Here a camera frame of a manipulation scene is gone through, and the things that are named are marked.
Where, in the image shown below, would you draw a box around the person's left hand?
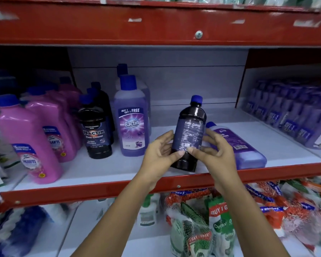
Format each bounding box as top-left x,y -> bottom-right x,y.
138,130 -> 186,189

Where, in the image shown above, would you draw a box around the person's right hand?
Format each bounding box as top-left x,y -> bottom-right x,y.
187,128 -> 240,196

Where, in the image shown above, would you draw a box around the dark bottle with purple label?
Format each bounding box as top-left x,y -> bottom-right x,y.
171,95 -> 207,173

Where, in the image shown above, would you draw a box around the person's left forearm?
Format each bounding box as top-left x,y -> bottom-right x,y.
71,172 -> 161,257

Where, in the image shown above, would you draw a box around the person's right forearm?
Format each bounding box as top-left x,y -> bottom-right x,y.
213,182 -> 291,257

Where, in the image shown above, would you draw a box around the purple floor cleaner bottle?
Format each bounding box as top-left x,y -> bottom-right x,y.
205,122 -> 267,170
116,64 -> 152,126
114,75 -> 150,157

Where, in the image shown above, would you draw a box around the white hand wash bottle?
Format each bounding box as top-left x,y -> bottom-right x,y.
138,194 -> 161,227

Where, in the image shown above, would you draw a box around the netted green refill pouches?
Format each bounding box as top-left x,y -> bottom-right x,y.
165,194 -> 239,257

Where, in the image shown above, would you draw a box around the grey back panel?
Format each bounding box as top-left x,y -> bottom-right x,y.
68,48 -> 249,110

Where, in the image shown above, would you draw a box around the black floor cleaner bottle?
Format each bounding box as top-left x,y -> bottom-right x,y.
90,82 -> 116,131
86,88 -> 114,145
78,94 -> 113,159

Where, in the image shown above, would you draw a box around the row of small purple bottles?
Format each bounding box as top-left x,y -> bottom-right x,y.
242,79 -> 321,150

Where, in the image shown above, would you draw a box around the pile of netted soap packs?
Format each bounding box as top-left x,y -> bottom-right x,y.
245,176 -> 321,248

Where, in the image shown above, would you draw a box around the pink cleaner bottle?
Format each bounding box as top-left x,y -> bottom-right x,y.
21,87 -> 78,163
58,77 -> 83,110
0,95 -> 63,184
43,83 -> 82,150

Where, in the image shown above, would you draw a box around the red metal shelf rack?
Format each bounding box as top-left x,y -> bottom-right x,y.
0,0 -> 321,215

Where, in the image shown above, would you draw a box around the blue and white packets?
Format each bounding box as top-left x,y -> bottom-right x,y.
0,206 -> 47,257

